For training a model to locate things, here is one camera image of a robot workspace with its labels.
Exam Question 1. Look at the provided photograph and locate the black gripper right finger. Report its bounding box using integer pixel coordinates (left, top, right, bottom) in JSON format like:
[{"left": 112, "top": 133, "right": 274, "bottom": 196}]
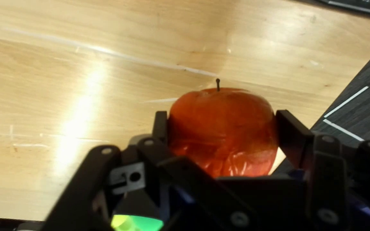
[{"left": 276, "top": 108, "right": 370, "bottom": 231}]

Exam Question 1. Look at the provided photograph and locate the red apple toy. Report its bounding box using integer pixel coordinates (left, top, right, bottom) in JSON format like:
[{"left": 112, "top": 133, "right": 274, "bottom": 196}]
[{"left": 166, "top": 76, "right": 280, "bottom": 178}]

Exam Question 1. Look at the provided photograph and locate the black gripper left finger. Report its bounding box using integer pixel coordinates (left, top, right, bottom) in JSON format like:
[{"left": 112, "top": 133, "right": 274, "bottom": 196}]
[{"left": 42, "top": 110, "right": 260, "bottom": 231}]

